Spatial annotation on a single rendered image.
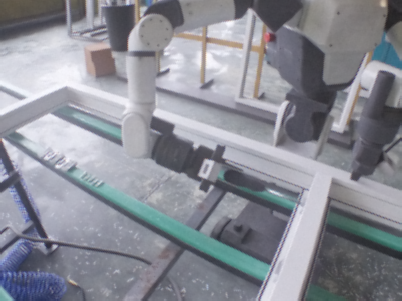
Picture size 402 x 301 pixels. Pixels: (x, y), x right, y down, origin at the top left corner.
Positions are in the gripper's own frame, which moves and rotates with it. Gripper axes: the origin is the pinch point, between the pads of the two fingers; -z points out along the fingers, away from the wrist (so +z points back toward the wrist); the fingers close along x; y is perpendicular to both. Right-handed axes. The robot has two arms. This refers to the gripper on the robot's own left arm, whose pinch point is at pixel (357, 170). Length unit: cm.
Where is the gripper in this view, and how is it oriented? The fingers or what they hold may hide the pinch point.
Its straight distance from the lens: 75.8
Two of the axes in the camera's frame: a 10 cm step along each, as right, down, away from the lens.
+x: -5.0, 4.8, -7.2
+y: 8.7, 3.1, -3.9
